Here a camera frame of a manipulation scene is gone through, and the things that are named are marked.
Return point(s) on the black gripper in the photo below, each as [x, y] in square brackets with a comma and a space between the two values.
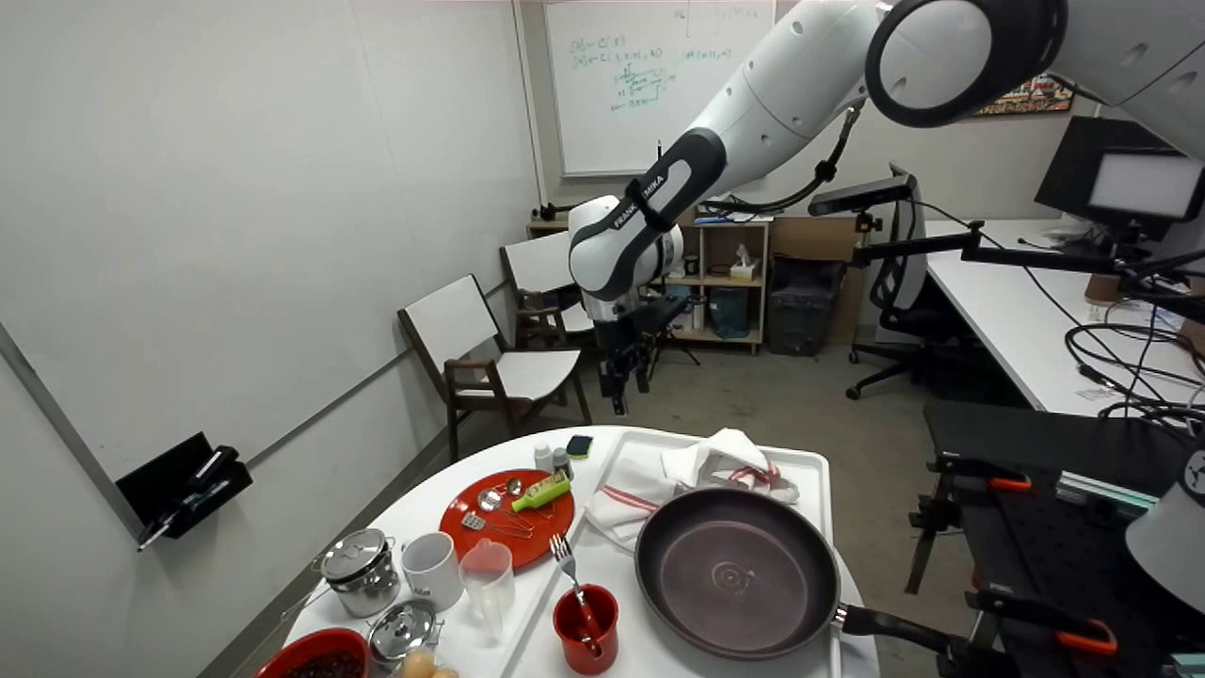
[626, 342]

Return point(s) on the dark frying pan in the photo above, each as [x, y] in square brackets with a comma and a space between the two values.
[735, 571]

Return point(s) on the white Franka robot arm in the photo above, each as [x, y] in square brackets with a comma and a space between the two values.
[778, 87]

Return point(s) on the small dark box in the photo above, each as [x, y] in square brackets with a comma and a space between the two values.
[577, 446]

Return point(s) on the white wooden-framed chair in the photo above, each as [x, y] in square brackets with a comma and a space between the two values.
[532, 267]
[528, 376]

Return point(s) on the small white cup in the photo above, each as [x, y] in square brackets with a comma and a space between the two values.
[543, 463]

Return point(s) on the lime green small package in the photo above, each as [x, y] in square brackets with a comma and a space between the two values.
[542, 497]

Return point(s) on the small round metal cup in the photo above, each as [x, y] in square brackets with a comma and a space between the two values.
[490, 499]
[515, 483]

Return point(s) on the wooden shelf unit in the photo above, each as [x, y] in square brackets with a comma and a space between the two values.
[735, 284]

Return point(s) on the silver metal utensil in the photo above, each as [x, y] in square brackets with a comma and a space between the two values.
[567, 559]

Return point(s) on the wooden side table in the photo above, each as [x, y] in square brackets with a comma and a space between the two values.
[553, 227]

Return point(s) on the red round plate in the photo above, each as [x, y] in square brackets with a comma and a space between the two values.
[504, 537]

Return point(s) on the black storage bin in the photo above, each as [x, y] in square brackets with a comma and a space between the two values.
[803, 306]

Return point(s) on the long black tube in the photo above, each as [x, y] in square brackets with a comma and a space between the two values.
[558, 210]

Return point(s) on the small square metal piece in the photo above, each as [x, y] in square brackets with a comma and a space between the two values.
[474, 518]

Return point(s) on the cardboard box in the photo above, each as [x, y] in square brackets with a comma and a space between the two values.
[816, 241]

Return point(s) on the clear drinking glass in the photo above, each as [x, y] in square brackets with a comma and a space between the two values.
[489, 596]

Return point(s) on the red cup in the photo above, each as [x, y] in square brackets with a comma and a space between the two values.
[589, 641]

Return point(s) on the white plastic tray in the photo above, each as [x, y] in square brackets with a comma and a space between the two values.
[636, 651]

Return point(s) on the white ceramic mug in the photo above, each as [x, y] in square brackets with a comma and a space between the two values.
[436, 571]

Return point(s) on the whiteboard with green writing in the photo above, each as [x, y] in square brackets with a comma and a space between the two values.
[604, 115]

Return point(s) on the black office chair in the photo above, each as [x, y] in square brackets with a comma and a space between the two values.
[898, 296]

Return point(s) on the steel canister with lid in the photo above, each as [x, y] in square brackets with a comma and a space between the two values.
[365, 571]

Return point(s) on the small steel lidded pot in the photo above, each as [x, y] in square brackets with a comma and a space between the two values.
[406, 625]

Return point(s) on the white desk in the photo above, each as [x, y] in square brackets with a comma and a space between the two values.
[1005, 326]

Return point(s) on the red bowl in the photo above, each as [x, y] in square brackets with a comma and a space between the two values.
[313, 657]

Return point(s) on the black robot table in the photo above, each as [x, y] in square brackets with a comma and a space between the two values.
[1068, 559]

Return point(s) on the black marker tray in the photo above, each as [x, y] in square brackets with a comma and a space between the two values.
[164, 483]

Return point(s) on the pale green power strip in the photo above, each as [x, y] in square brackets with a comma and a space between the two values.
[1105, 490]

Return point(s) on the small brown box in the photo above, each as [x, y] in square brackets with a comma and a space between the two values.
[1105, 287]

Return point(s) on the black monitor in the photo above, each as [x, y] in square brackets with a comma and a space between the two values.
[1068, 171]

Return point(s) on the white marker pen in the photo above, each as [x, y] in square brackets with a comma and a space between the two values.
[157, 537]

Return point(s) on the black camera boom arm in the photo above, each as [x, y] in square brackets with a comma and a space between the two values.
[928, 242]

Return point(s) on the large wall-mounted whiteboard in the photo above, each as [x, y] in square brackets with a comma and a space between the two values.
[275, 227]

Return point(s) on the colourful wall poster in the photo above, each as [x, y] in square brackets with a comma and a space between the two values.
[1031, 102]

